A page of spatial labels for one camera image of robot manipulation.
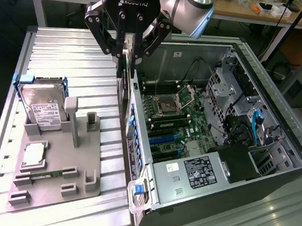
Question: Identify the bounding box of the graphics card with black fan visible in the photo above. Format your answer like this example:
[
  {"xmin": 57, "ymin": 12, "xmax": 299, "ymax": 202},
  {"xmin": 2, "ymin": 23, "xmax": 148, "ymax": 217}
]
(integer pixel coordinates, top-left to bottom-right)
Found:
[{"xmin": 113, "ymin": 33, "xmax": 139, "ymax": 129}]

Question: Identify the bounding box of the black RAM slot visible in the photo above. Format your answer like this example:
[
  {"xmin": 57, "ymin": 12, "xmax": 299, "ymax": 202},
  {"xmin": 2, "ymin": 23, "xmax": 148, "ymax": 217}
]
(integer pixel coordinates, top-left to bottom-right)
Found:
[
  {"xmin": 142, "ymin": 79, "xmax": 181, "ymax": 92},
  {"xmin": 142, "ymin": 85, "xmax": 182, "ymax": 98}
]

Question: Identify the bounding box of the thin metal locking lever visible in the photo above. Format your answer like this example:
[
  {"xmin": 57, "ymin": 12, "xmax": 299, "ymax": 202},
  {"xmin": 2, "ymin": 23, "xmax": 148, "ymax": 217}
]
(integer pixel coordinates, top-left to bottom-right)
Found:
[{"xmin": 153, "ymin": 75, "xmax": 162, "ymax": 100}]

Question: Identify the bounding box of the metal socket cover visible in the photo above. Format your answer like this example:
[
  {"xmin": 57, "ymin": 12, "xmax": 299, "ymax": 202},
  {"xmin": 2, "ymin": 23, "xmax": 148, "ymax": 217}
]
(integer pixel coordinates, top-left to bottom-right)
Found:
[{"xmin": 174, "ymin": 82, "xmax": 199, "ymax": 110}]

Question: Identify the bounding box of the CPU socket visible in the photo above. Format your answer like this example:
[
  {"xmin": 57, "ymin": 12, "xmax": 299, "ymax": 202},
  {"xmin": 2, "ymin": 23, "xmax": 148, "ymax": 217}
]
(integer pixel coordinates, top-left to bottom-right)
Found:
[{"xmin": 153, "ymin": 93, "xmax": 181, "ymax": 119}]

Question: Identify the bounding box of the silver drive cage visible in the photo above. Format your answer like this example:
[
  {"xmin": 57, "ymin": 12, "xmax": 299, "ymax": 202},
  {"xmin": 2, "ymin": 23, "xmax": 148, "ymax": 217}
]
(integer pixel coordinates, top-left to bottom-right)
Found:
[{"xmin": 202, "ymin": 64, "xmax": 255, "ymax": 124}]

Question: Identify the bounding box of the blue disk caddy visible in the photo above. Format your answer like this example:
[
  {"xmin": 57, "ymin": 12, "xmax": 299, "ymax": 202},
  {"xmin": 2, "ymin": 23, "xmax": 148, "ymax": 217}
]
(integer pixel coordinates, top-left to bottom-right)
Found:
[{"xmin": 11, "ymin": 71, "xmax": 71, "ymax": 99}]

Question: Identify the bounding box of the dark RAM stick with label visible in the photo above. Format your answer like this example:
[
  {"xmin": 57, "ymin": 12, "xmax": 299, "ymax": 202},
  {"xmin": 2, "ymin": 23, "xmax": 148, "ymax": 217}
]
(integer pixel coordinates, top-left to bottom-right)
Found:
[{"xmin": 149, "ymin": 112, "xmax": 191, "ymax": 134}]

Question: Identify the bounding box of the silver hard disk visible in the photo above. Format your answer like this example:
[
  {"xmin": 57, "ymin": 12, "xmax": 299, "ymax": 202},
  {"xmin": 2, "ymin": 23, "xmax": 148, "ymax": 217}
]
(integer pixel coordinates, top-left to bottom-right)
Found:
[{"xmin": 16, "ymin": 80, "xmax": 72, "ymax": 134}]

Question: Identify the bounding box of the green motherboard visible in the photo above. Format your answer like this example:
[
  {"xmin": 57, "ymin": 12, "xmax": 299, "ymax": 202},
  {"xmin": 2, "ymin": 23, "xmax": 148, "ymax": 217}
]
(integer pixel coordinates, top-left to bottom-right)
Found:
[{"xmin": 135, "ymin": 76, "xmax": 219, "ymax": 168}]

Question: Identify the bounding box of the silver chipset heatsink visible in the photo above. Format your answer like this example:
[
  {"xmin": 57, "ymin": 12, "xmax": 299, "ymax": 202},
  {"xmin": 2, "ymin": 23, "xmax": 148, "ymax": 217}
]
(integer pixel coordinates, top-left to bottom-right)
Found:
[{"xmin": 184, "ymin": 141, "xmax": 207, "ymax": 157}]

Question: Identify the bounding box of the black expansion slot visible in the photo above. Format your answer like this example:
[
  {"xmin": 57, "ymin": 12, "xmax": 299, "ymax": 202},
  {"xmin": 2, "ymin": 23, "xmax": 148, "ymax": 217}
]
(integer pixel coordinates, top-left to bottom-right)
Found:
[{"xmin": 151, "ymin": 147, "xmax": 184, "ymax": 163}]

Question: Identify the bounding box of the white and black device box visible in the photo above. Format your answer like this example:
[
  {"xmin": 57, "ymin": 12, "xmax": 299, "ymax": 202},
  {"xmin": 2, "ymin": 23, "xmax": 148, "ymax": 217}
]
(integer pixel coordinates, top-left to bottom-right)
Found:
[{"xmin": 256, "ymin": 1, "xmax": 293, "ymax": 19}]

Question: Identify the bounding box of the black stand pole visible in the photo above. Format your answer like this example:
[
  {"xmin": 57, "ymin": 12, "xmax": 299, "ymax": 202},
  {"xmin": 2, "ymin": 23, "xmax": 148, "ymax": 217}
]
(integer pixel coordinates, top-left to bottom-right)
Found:
[{"xmin": 260, "ymin": 0, "xmax": 302, "ymax": 66}]

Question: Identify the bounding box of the silver CPU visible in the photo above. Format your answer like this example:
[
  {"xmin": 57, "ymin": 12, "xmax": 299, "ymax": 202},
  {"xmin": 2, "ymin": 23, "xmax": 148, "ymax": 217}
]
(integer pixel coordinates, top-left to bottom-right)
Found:
[{"xmin": 22, "ymin": 143, "xmax": 46, "ymax": 169}]

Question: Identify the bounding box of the green RAM stick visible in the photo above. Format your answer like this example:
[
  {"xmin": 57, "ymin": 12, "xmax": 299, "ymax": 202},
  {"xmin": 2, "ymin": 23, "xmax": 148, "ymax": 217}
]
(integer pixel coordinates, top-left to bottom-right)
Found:
[{"xmin": 27, "ymin": 168, "xmax": 64, "ymax": 184}]

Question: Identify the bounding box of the black plastic fan shroud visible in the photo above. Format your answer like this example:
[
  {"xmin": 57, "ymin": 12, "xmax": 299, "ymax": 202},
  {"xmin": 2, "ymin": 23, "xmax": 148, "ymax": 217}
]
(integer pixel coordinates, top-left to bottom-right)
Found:
[{"xmin": 204, "ymin": 141, "xmax": 266, "ymax": 187}]

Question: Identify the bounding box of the grey power supply unit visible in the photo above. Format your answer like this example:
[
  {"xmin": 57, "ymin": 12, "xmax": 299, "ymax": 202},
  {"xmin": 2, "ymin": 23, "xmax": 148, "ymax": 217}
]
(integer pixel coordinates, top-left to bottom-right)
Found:
[{"xmin": 148, "ymin": 150, "xmax": 234, "ymax": 214}]

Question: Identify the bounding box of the silver disk bay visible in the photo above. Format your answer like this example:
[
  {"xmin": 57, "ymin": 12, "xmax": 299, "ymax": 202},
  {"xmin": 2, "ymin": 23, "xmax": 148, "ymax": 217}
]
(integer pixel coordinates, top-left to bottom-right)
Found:
[{"xmin": 246, "ymin": 139, "xmax": 301, "ymax": 181}]

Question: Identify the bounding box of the grey parts rack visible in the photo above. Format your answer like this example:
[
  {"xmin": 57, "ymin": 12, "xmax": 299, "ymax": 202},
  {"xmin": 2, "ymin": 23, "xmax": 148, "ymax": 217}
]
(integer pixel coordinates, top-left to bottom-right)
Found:
[{"xmin": 4, "ymin": 91, "xmax": 111, "ymax": 222}]

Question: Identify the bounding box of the open black PC case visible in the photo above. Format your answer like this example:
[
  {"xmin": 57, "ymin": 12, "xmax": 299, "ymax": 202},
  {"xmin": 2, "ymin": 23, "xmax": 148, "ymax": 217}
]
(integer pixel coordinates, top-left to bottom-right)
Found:
[{"xmin": 105, "ymin": 27, "xmax": 302, "ymax": 226}]

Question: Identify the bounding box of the black wire loop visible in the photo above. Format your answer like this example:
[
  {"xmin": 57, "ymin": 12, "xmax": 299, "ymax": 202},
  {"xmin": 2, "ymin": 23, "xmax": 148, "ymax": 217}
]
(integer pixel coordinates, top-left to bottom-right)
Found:
[{"xmin": 181, "ymin": 56, "xmax": 216, "ymax": 84}]

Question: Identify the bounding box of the black wire bundle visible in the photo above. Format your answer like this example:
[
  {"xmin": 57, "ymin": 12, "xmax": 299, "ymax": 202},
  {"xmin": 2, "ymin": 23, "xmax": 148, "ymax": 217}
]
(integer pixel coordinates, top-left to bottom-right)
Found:
[{"xmin": 221, "ymin": 113, "xmax": 255, "ymax": 149}]

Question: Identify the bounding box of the blue disk wire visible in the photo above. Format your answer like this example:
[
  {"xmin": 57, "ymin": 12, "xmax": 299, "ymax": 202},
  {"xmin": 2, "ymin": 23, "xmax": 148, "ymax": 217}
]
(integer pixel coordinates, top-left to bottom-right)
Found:
[{"xmin": 248, "ymin": 107, "xmax": 266, "ymax": 149}]

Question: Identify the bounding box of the translucent case handle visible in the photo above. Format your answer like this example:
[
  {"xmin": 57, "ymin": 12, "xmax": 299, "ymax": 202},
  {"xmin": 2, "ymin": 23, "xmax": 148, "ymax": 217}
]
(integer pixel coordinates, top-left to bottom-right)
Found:
[{"xmin": 125, "ymin": 175, "xmax": 153, "ymax": 216}]

